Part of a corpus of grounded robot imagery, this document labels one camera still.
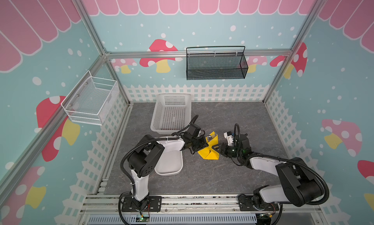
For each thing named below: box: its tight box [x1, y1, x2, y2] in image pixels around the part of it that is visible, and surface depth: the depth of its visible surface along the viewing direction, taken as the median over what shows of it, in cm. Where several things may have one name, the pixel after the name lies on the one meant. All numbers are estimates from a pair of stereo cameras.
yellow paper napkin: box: [197, 131, 220, 161], surface depth 93 cm
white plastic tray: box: [154, 135, 186, 177], surface depth 88 cm
